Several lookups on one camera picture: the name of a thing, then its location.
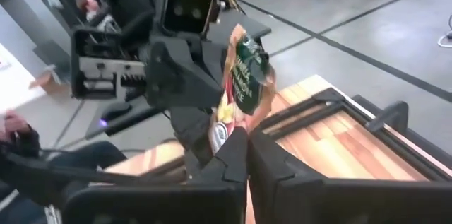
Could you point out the person's hand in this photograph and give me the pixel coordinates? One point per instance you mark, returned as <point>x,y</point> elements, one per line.
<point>14,125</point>

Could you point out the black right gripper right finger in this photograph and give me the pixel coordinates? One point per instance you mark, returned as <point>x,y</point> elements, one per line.
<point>335,203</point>

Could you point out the black rail post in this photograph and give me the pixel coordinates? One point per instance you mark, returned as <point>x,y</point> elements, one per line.
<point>388,114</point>

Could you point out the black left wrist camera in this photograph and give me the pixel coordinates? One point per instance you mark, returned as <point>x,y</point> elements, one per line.
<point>187,8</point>

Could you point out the white board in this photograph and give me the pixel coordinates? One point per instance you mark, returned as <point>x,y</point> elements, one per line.
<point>17,75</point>

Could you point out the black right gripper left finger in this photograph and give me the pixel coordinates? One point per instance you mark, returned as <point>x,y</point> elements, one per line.
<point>176,206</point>

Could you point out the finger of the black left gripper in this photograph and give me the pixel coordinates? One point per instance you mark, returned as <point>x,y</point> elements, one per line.
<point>183,79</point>

